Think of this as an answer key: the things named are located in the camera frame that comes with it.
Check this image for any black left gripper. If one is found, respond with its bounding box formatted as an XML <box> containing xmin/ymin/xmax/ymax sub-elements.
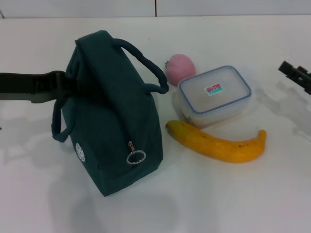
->
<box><xmin>0</xmin><ymin>70</ymin><xmax>81</xmax><ymax>104</ymax></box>

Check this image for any dark teal fabric lunch bag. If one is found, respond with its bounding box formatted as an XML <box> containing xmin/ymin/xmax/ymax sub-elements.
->
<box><xmin>50</xmin><ymin>30</ymin><xmax>170</xmax><ymax>198</ymax></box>

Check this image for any clear plastic blue-rimmed food container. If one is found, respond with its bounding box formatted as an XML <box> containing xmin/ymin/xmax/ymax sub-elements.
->
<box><xmin>173</xmin><ymin>65</ymin><xmax>253</xmax><ymax>129</ymax></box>

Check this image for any yellow banana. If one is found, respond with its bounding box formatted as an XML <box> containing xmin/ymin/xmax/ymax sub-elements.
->
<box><xmin>165</xmin><ymin>119</ymin><xmax>267</xmax><ymax>164</ymax></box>

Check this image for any pink toy peach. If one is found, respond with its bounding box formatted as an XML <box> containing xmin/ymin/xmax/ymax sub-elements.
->
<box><xmin>164</xmin><ymin>53</ymin><xmax>197</xmax><ymax>87</ymax></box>

